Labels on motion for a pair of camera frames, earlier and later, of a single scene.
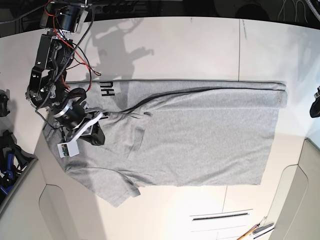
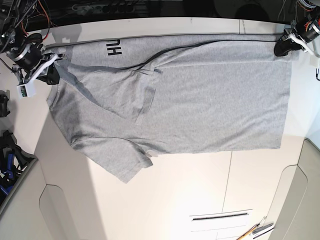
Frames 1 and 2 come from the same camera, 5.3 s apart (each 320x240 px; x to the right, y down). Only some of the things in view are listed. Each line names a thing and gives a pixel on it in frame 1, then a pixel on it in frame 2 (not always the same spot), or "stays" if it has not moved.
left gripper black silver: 73,115 -> 33,59
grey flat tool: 262,228 stays
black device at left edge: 4,102 stays
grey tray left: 18,183 stays
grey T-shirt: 174,132 -> 119,101
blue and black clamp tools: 13,162 stays
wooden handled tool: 248,232 stays
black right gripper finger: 314,110 -> 297,37
